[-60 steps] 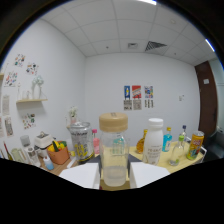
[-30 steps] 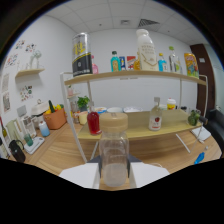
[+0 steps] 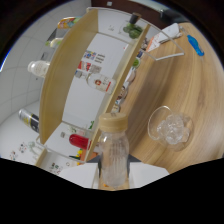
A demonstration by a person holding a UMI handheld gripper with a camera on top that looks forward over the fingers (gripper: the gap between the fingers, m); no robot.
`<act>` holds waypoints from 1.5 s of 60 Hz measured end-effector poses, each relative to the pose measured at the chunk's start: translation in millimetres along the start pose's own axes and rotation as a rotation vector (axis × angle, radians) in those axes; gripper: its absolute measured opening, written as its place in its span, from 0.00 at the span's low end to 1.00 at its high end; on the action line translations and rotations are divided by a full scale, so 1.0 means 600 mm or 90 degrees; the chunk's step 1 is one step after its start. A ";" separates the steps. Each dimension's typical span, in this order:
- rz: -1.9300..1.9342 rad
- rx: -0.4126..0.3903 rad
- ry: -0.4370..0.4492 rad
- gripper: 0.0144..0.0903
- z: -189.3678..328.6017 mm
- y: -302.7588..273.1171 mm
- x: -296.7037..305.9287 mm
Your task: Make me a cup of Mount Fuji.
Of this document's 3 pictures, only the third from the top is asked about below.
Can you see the white wooden two-tier rack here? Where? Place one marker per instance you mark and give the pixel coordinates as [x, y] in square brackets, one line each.
[63, 83]

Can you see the blue liquid bottle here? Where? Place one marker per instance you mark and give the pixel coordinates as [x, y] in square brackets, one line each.
[195, 45]

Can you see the large clear bottle cork lid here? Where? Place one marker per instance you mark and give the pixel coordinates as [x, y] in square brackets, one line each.
[114, 153]

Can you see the white milk bottle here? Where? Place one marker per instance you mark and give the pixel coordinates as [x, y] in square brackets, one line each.
[38, 69]

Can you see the red liquid bottle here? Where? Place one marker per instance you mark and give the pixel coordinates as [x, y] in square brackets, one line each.
[80, 141]

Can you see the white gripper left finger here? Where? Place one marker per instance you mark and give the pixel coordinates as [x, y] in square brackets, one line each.
[80, 175]

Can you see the glass with ice cubes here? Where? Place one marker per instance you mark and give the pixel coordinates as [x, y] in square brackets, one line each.
[171, 128]

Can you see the multicolour poster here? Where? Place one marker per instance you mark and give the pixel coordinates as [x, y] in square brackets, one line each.
[89, 55]

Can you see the black and silver can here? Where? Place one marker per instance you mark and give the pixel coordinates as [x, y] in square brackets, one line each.
[29, 120]

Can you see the dark wooden muddler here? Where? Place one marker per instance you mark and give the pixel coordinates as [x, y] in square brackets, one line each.
[135, 17]

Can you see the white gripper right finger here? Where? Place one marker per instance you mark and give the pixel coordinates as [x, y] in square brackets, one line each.
[148, 173]

